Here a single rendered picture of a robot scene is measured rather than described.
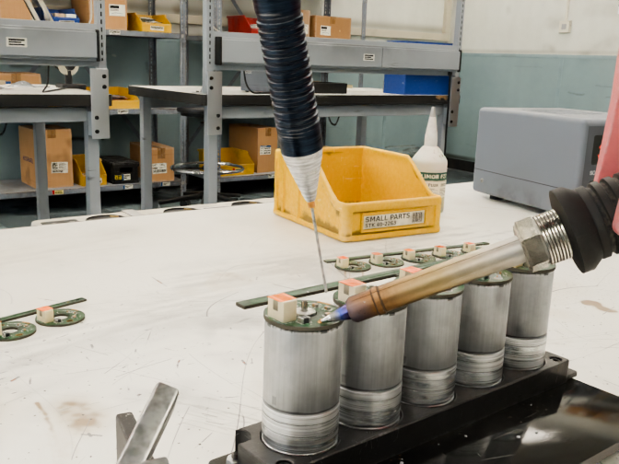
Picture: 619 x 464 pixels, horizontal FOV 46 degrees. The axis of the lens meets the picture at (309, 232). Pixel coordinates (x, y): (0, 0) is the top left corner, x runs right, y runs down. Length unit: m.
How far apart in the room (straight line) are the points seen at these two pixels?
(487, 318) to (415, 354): 0.03
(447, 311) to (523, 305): 0.05
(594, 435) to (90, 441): 0.18
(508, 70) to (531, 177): 5.49
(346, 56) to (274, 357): 2.91
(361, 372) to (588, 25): 5.63
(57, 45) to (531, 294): 2.31
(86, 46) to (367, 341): 2.36
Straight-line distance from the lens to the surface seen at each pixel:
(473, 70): 6.45
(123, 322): 0.40
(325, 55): 3.04
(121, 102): 4.42
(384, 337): 0.24
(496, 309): 0.28
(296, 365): 0.22
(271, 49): 0.17
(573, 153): 0.70
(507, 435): 0.28
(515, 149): 0.76
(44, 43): 2.52
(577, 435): 0.29
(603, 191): 0.21
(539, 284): 0.30
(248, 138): 5.00
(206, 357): 0.35
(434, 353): 0.26
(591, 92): 5.77
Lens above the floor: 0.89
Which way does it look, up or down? 13 degrees down
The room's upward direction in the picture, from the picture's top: 2 degrees clockwise
